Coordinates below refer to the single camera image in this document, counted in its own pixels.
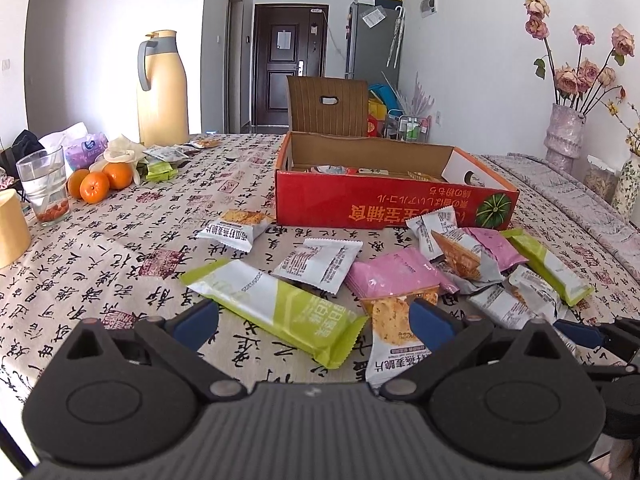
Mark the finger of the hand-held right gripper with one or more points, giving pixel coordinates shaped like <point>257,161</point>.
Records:
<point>615,371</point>
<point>580,334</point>

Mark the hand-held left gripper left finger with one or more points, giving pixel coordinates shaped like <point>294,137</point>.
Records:
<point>197,322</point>

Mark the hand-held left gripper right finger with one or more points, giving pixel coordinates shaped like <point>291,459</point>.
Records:
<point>430,322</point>

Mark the white cracker snack packet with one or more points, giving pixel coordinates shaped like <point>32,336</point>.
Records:
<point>392,332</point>
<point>465,260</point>

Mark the green white long snack packet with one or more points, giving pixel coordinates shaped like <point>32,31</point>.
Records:
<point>280,305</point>
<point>550,265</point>

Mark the red cardboard box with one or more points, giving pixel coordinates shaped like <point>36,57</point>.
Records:
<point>350,202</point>

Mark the grey patterned cloth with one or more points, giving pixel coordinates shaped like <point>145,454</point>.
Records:
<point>565,195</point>

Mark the orange snack packet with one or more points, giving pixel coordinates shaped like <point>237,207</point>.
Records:
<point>425,176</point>

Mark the floral patterned vase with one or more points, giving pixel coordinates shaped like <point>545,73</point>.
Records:
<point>629,187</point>

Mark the small green packet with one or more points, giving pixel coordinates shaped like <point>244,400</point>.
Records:
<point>161,172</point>

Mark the clear storage jar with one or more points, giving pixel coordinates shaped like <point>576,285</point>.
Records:
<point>600,180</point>

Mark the small white sachets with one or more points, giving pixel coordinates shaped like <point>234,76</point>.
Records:
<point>165,153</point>

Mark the small brown sachets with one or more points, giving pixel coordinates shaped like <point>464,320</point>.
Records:
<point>205,144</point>

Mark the cream cloth flower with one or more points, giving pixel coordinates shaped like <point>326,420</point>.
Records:
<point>122,149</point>

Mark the pink glitter vase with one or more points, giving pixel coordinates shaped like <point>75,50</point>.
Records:
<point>565,135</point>

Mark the purple tissue pack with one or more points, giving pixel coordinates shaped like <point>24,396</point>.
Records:
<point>85,152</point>

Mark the red gift box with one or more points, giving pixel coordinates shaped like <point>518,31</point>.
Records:
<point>375,125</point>

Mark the glass cup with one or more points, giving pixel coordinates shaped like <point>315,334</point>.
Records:
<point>45,185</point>

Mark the yellow cylinder container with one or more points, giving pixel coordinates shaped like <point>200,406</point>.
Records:
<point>12,230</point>

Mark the white pampas decoration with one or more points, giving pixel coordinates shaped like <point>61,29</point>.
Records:
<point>417,97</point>

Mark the yellow thermos jug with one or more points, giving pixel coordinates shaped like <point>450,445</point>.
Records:
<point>162,95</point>

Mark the white plastic bag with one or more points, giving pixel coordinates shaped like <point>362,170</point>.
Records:
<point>62,136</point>

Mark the black bag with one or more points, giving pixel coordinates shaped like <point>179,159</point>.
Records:
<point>22,147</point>

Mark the dried rose bouquet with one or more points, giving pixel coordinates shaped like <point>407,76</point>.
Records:
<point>580,72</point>

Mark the dark brown door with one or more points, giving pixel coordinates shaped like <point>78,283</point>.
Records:
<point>285,70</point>

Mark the grey refrigerator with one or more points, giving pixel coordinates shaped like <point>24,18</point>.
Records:
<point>370,50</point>

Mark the white folded umbrella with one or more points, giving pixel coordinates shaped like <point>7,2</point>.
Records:
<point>396,35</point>

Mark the paper sheet on refrigerator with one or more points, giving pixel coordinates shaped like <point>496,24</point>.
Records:
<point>373,17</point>

